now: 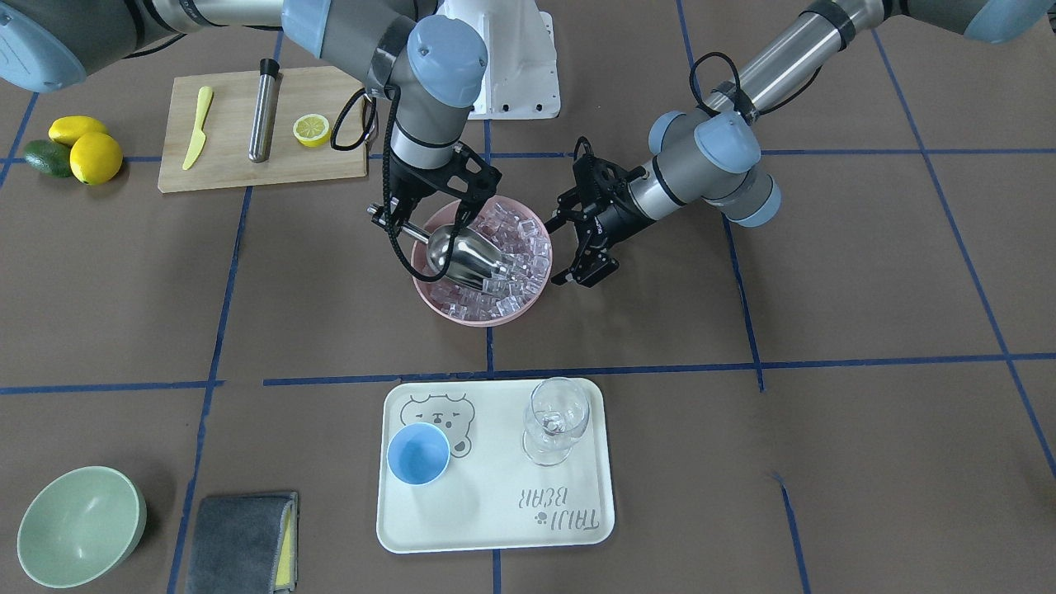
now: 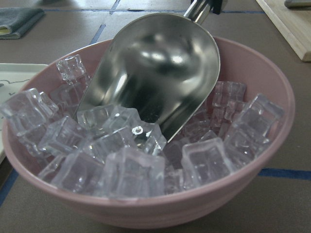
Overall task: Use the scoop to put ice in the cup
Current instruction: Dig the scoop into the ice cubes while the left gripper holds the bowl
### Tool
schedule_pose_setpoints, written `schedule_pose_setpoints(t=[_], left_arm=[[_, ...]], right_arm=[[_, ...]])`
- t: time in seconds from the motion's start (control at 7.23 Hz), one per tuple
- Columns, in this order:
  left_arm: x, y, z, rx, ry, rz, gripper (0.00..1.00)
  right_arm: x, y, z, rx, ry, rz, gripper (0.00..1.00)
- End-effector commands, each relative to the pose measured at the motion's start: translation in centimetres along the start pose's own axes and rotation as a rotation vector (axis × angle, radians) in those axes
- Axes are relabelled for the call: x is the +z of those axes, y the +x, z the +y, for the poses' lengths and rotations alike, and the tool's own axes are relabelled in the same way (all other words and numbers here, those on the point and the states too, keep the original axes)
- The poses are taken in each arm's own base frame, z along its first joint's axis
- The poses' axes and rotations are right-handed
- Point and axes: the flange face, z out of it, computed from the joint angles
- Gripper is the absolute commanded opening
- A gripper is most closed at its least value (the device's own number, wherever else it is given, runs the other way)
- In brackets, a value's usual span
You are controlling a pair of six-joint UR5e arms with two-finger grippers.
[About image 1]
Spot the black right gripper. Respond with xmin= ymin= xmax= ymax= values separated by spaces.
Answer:
xmin=382 ymin=142 xmax=502 ymax=229

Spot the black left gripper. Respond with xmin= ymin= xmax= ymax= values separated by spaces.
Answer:
xmin=551 ymin=155 xmax=653 ymax=287

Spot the metal ice scoop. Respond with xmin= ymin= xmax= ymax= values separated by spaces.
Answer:
xmin=400 ymin=222 xmax=514 ymax=290

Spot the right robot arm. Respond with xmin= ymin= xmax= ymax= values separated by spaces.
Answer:
xmin=2 ymin=1 xmax=501 ymax=227

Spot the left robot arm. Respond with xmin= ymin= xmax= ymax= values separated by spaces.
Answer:
xmin=545 ymin=1 xmax=1049 ymax=287

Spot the clear ice cubes pile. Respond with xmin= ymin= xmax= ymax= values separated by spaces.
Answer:
xmin=429 ymin=198 xmax=551 ymax=319

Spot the blue plastic cup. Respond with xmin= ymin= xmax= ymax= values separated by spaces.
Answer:
xmin=386 ymin=422 xmax=451 ymax=486

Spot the pink bowl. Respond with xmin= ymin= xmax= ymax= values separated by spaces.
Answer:
xmin=411 ymin=196 xmax=553 ymax=328

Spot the half lemon slice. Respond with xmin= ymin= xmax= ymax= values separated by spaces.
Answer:
xmin=293 ymin=113 xmax=332 ymax=148

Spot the clear wine glass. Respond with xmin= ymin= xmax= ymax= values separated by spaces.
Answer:
xmin=523 ymin=377 xmax=592 ymax=467

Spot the metal cylinder muddler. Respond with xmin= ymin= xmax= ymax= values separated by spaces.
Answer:
xmin=247 ymin=58 xmax=281 ymax=164

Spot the wooden cutting board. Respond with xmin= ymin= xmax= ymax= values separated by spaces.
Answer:
xmin=158 ymin=64 xmax=380 ymax=194

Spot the yellow plastic knife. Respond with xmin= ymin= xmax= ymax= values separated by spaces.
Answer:
xmin=181 ymin=86 xmax=215 ymax=172

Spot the cream bear tray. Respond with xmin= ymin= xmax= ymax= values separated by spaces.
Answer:
xmin=376 ymin=377 xmax=617 ymax=554

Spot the yellow lemon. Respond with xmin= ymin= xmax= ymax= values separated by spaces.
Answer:
xmin=48 ymin=115 xmax=109 ymax=148
xmin=69 ymin=132 xmax=124 ymax=186

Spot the green avocado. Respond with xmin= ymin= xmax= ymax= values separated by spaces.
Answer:
xmin=23 ymin=140 xmax=74 ymax=179

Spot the grey folded cloth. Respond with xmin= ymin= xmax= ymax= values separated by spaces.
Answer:
xmin=185 ymin=490 xmax=300 ymax=593

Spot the green bowl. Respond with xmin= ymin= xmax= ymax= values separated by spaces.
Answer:
xmin=16 ymin=466 xmax=147 ymax=589

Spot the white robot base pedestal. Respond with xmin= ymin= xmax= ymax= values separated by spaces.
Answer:
xmin=408 ymin=1 xmax=561 ymax=120

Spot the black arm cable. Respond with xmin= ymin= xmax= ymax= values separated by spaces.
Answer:
xmin=690 ymin=51 xmax=826 ymax=125

